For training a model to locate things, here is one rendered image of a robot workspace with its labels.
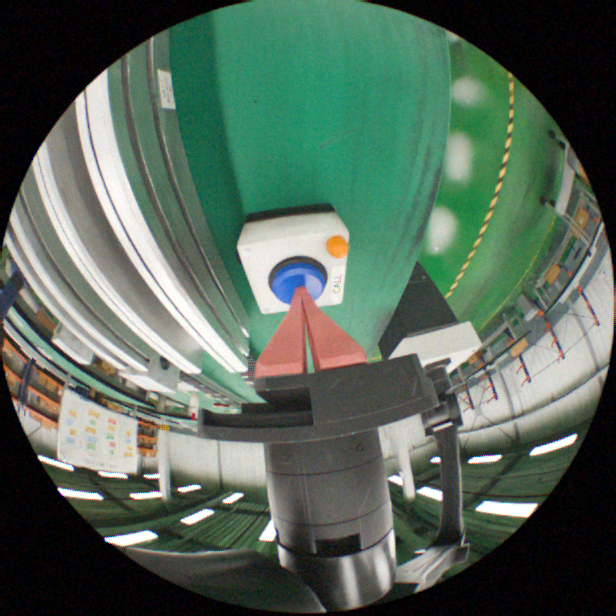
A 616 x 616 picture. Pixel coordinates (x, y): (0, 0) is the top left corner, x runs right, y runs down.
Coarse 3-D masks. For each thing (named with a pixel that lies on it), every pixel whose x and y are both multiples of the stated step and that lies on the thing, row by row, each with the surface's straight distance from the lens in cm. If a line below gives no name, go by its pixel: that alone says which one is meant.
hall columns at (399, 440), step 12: (396, 432) 663; (396, 444) 693; (408, 456) 687; (408, 468) 694; (168, 480) 886; (408, 480) 705; (168, 492) 907; (408, 492) 720; (168, 504) 926; (408, 504) 739; (408, 516) 782
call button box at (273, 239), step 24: (264, 216) 17; (288, 216) 16; (312, 216) 15; (336, 216) 16; (240, 240) 14; (264, 240) 13; (288, 240) 13; (312, 240) 13; (240, 264) 19; (264, 264) 14; (288, 264) 14; (312, 264) 14; (336, 264) 15; (264, 288) 16; (336, 288) 16; (264, 312) 18
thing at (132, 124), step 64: (128, 64) 17; (64, 128) 21; (128, 128) 15; (64, 192) 18; (128, 192) 12; (192, 192) 18; (128, 256) 20; (192, 256) 16; (128, 320) 21; (192, 320) 16
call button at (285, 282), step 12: (300, 264) 13; (276, 276) 14; (288, 276) 13; (300, 276) 13; (312, 276) 13; (276, 288) 14; (288, 288) 14; (312, 288) 14; (324, 288) 15; (288, 300) 15
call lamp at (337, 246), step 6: (330, 240) 13; (336, 240) 13; (342, 240) 13; (330, 246) 13; (336, 246) 12; (342, 246) 12; (348, 246) 13; (330, 252) 13; (336, 252) 13; (342, 252) 13; (336, 258) 13
